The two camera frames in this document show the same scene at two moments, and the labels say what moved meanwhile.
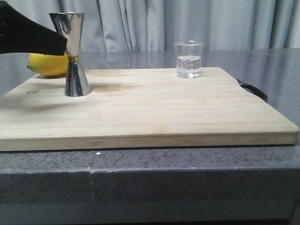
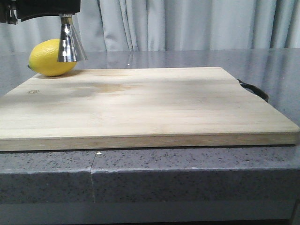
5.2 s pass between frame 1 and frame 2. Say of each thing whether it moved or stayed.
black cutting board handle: stayed
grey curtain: stayed
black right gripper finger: moved
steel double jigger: moved
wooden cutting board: stayed
